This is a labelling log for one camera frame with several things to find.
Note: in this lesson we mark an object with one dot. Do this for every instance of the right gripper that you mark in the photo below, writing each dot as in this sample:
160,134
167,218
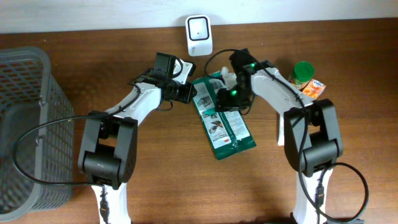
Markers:
230,101

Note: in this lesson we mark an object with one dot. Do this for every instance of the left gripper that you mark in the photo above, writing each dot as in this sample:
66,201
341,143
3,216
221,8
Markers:
187,91

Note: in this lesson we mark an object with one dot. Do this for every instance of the green 3M gloves packet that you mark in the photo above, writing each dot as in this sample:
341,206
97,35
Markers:
226,131

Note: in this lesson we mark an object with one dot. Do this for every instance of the white cream tube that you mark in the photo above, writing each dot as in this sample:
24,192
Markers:
281,138

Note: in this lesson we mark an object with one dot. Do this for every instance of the green lid jar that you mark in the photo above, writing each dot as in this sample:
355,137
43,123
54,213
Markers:
302,73

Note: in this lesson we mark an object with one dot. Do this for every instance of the orange small box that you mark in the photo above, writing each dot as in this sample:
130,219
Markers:
314,89

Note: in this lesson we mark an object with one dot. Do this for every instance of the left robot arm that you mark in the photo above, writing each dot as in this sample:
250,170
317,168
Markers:
109,144

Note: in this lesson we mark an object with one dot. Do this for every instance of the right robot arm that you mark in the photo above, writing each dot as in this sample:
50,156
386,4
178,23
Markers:
311,133

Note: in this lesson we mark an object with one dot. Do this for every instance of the white barcode scanner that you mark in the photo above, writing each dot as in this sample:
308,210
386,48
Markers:
199,35

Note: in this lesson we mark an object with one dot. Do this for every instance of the grey plastic basket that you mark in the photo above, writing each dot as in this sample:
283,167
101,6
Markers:
31,96

